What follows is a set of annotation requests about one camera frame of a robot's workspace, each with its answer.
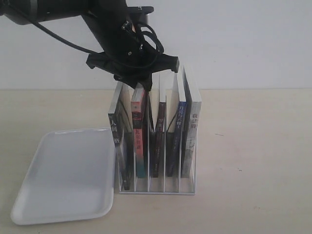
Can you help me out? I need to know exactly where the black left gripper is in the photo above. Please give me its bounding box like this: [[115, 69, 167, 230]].
[[85, 15, 179, 92]]

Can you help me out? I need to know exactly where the black grey book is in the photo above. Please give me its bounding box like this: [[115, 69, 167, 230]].
[[108, 82, 131, 190]]

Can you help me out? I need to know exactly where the blue moon cover book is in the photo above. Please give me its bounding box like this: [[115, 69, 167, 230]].
[[166, 70, 187, 177]]

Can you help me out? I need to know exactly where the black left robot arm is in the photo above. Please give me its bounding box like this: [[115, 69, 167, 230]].
[[0, 0, 179, 91]]

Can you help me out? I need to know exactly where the red teal spine book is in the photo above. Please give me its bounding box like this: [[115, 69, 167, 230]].
[[131, 83, 147, 178]]

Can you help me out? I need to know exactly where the dark brown spine book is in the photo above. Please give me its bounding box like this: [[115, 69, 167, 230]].
[[151, 73, 167, 178]]

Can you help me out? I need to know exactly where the white cat cover book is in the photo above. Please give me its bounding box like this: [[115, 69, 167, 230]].
[[181, 66, 202, 178]]

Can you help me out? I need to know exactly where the white plastic tray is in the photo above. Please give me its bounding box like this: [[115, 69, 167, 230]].
[[11, 128, 115, 225]]

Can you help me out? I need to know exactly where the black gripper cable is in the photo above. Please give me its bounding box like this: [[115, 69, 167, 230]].
[[31, 20, 164, 70]]

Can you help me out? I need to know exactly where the white wire book rack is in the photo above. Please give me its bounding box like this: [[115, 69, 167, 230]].
[[115, 98, 196, 195]]

